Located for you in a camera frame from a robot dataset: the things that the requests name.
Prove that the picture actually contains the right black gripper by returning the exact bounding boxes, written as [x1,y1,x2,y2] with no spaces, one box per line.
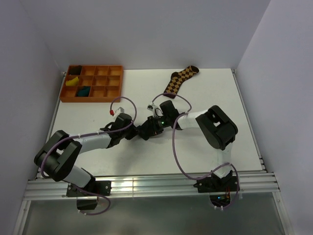
[144,115,170,139]

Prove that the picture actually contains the navy snowman sock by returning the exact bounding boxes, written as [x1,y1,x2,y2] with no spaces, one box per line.
[137,120,154,141]

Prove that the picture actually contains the green reindeer sock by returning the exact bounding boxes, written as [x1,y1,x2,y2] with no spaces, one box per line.
[76,86,90,97]

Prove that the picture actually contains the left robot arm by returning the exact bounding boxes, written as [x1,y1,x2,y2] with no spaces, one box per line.
[34,113,136,195]

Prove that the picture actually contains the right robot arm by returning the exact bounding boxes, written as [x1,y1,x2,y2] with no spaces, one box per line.
[139,100,238,193]

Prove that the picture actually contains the brown argyle sock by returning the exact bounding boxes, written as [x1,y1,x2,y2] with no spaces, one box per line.
[164,66,200,98]

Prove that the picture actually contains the orange compartment tray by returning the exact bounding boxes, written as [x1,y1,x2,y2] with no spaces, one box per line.
[59,65,123,103]

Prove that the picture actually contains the rolled yellow sock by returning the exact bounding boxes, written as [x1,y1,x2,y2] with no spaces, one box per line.
[66,76,79,86]

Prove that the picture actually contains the rolled black sock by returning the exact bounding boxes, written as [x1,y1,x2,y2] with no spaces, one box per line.
[67,65,83,75]

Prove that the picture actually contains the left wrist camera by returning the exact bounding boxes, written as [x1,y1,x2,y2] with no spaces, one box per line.
[110,107,125,118]

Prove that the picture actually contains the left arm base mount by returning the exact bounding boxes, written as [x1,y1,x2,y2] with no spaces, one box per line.
[66,180,112,215]

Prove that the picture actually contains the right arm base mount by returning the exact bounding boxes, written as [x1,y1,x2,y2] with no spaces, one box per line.
[193,172,240,209]

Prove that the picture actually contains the aluminium front rail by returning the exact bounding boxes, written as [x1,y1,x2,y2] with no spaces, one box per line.
[23,172,280,201]

